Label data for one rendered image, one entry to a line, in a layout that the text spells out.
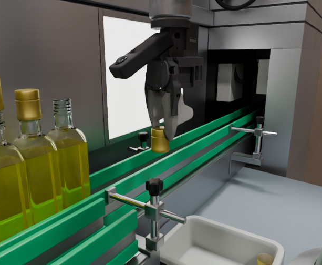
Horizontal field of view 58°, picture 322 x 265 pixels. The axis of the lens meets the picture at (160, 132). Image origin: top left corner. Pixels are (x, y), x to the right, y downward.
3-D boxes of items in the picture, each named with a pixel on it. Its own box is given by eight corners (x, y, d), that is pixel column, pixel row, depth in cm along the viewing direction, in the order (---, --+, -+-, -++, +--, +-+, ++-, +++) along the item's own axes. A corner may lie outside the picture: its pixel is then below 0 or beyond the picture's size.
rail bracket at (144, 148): (133, 171, 86) (132, 128, 83) (152, 176, 83) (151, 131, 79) (124, 176, 83) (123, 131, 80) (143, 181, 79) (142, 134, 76)
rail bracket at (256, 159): (229, 169, 113) (232, 112, 107) (273, 178, 104) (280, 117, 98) (224, 172, 109) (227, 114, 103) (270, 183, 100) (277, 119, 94)
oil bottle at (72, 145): (75, 224, 58) (66, 121, 53) (94, 233, 55) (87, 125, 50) (51, 238, 54) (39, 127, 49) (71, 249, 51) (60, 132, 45)
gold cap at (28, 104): (34, 115, 46) (31, 88, 45) (47, 118, 44) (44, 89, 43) (12, 119, 44) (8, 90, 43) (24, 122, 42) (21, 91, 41)
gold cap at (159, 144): (157, 154, 53) (157, 131, 52) (147, 149, 56) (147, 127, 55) (173, 151, 55) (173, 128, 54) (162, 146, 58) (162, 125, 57)
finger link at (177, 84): (183, 115, 50) (179, 63, 49) (176, 115, 49) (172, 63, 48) (168, 115, 54) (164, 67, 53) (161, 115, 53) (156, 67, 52)
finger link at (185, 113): (199, 138, 54) (195, 88, 53) (174, 143, 51) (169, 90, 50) (189, 137, 56) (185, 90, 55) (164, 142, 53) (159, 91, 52)
